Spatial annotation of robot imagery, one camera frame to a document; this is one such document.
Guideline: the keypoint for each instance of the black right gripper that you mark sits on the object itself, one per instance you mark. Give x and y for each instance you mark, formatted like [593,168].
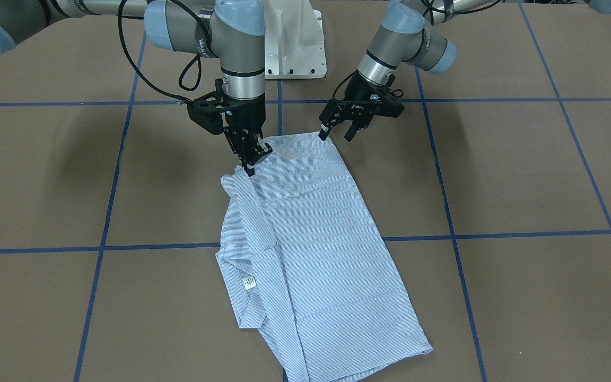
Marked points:
[245,116]

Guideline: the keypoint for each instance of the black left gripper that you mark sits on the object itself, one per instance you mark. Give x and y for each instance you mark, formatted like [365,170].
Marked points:
[357,88]

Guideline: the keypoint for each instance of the light blue striped shirt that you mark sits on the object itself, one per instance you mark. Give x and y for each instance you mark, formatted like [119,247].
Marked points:
[304,264]

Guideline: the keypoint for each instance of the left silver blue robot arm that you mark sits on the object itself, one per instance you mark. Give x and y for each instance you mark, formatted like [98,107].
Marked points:
[406,35]

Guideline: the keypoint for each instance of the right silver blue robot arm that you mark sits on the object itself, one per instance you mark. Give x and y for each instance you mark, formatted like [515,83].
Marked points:
[231,31]

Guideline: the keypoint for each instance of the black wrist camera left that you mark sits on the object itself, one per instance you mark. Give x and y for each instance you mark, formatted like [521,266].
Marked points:
[387,102]

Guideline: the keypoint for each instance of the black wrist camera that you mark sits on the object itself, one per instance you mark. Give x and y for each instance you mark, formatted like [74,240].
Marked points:
[387,102]
[207,112]

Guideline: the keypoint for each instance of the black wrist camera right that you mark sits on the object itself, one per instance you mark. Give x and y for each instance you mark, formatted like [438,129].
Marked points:
[207,112]

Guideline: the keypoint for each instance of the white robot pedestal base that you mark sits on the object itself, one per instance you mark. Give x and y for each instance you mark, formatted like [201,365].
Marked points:
[294,41]

